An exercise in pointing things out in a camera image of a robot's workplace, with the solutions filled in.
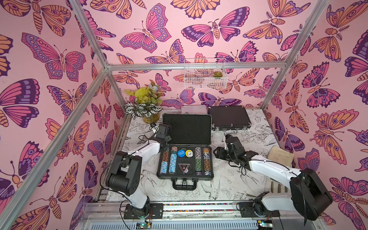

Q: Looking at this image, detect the small silver poker case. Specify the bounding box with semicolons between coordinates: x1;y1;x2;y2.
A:
181;105;208;115

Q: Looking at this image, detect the large black poker case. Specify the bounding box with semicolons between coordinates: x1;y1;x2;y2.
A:
157;114;214;191

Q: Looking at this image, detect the black medium poker case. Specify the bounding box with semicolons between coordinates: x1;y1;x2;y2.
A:
208;106;252;131

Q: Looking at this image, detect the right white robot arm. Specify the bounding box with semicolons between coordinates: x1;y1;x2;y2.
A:
214;134;333;221

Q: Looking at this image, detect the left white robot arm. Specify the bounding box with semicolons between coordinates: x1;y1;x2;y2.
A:
105;123;171;215

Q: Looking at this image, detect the yellow glass plant vase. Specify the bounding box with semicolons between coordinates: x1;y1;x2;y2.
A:
142;114;160;124

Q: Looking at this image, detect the blue round dealer chip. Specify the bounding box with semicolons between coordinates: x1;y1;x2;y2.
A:
177;149;186;158

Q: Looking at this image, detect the yellow white round chip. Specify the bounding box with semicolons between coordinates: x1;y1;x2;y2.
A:
186;149;194;158

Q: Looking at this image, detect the striped leaf plant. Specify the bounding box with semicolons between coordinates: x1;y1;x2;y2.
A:
124;103;162;118

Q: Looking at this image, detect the beige work glove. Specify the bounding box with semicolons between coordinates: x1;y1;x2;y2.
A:
267;146;294;167

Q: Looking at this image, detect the yellow-green leafy plant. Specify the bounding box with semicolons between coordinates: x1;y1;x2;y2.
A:
125;83;163;105

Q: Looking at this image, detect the small green succulent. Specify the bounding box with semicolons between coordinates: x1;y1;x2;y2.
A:
213;71;223;78

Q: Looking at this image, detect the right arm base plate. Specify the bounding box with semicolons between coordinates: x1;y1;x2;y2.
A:
236;200;280;218

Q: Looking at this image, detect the white wire basket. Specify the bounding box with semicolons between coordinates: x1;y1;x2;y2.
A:
183;62;228;91

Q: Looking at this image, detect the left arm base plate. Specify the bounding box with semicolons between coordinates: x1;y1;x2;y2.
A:
123;203;163;219

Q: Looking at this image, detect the aluminium front rail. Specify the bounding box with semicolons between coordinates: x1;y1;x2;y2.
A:
77;201;329;230

